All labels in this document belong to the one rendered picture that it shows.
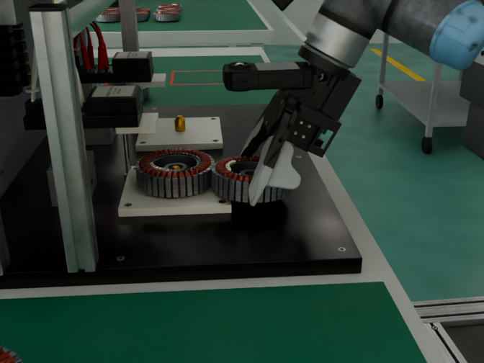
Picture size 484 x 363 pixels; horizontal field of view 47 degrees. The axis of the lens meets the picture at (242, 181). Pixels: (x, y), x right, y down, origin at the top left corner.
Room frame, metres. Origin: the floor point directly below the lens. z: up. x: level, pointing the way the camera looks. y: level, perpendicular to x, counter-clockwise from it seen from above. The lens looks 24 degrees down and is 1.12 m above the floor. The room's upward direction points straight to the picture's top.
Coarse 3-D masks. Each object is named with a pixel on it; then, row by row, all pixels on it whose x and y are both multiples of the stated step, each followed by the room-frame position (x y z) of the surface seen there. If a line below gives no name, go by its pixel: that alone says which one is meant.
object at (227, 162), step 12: (240, 156) 0.75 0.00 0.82; (252, 156) 0.75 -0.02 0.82; (216, 168) 0.70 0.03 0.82; (228, 168) 0.70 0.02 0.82; (240, 168) 0.74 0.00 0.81; (252, 168) 0.74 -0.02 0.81; (216, 180) 0.68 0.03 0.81; (228, 180) 0.67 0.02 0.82; (240, 180) 0.66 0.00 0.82; (216, 192) 0.68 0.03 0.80; (228, 192) 0.67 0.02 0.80; (240, 192) 0.66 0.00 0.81; (264, 192) 0.66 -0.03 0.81; (276, 192) 0.66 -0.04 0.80; (288, 192) 0.68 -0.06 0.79
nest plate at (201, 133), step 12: (168, 120) 1.03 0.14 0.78; (192, 120) 1.03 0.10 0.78; (204, 120) 1.03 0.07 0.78; (216, 120) 1.03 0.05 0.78; (156, 132) 0.97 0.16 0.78; (168, 132) 0.97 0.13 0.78; (180, 132) 0.97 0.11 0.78; (192, 132) 0.97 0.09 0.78; (204, 132) 0.97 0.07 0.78; (216, 132) 0.97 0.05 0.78; (144, 144) 0.90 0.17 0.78; (156, 144) 0.90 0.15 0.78; (168, 144) 0.90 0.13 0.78; (180, 144) 0.90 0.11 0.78; (192, 144) 0.90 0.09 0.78; (204, 144) 0.91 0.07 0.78; (216, 144) 0.91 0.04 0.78
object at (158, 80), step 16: (96, 64) 0.99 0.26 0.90; (112, 64) 0.94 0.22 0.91; (128, 64) 0.94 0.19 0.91; (144, 64) 0.94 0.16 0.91; (80, 80) 0.93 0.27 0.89; (96, 80) 0.93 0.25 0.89; (112, 80) 0.93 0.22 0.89; (128, 80) 0.94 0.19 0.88; (144, 80) 0.94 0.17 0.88; (160, 80) 0.95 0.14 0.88
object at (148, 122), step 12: (96, 96) 0.71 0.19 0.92; (108, 96) 0.71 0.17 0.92; (120, 96) 0.71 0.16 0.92; (132, 96) 0.71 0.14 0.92; (96, 108) 0.70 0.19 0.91; (108, 108) 0.70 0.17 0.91; (120, 108) 0.70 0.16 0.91; (132, 108) 0.70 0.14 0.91; (24, 120) 0.69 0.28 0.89; (36, 120) 0.69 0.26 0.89; (84, 120) 0.69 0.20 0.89; (96, 120) 0.69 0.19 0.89; (108, 120) 0.70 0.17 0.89; (120, 120) 0.70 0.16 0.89; (132, 120) 0.70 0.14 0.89; (144, 120) 0.73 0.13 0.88; (156, 120) 0.73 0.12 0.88; (120, 132) 0.70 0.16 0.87; (132, 132) 0.70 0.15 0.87; (144, 132) 0.70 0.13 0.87
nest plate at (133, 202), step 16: (128, 176) 0.76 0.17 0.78; (128, 192) 0.71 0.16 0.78; (144, 192) 0.71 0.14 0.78; (208, 192) 0.71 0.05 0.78; (128, 208) 0.66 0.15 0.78; (144, 208) 0.66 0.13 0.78; (160, 208) 0.66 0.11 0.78; (176, 208) 0.66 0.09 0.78; (192, 208) 0.66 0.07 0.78; (208, 208) 0.66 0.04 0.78; (224, 208) 0.67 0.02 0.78
